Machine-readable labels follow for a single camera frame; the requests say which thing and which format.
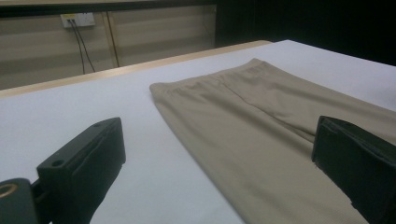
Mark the black horizontal bar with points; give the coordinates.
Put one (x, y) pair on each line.
(93, 8)

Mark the black curtain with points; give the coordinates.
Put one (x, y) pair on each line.
(311, 21)

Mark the beige pants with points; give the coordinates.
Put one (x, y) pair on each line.
(249, 140)

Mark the white table cover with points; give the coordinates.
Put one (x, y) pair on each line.
(109, 96)

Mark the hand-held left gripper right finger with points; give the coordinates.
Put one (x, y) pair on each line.
(358, 161)

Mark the white wall socket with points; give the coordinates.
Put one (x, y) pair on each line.
(82, 19)

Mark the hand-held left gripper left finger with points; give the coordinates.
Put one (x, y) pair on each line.
(81, 161)

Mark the wooden table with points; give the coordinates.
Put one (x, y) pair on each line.
(109, 73)

